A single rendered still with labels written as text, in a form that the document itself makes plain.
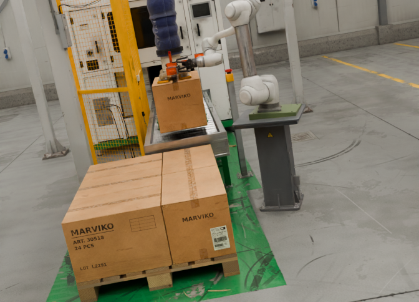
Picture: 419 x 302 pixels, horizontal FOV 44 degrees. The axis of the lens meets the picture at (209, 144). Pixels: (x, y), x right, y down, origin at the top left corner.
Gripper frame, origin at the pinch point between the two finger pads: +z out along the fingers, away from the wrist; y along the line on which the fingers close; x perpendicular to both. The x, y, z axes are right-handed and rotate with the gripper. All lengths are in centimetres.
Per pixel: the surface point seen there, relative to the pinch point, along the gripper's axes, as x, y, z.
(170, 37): 17.2, -22.1, -2.6
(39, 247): -32, 121, 129
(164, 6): 16, -47, -2
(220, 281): -137, 120, -8
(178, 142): -7, 62, 6
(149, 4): 19, -51, 9
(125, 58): 69, -7, 42
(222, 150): -6, 75, -30
